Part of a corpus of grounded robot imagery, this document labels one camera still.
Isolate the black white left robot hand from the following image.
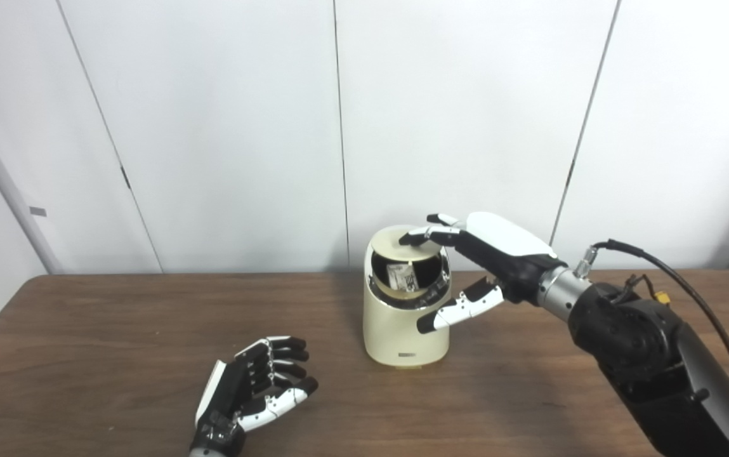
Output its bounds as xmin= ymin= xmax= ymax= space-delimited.
xmin=190 ymin=336 xmax=319 ymax=454

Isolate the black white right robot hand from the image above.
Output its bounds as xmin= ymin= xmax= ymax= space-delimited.
xmin=398 ymin=211 xmax=568 ymax=334

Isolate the small white green milk carton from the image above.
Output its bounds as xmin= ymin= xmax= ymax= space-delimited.
xmin=387 ymin=264 xmax=417 ymax=293

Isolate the round cream bin lid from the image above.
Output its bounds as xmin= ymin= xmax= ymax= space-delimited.
xmin=371 ymin=225 xmax=444 ymax=262

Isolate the cream-colored trash bin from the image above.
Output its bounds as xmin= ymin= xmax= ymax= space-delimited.
xmin=362 ymin=224 xmax=452 ymax=368

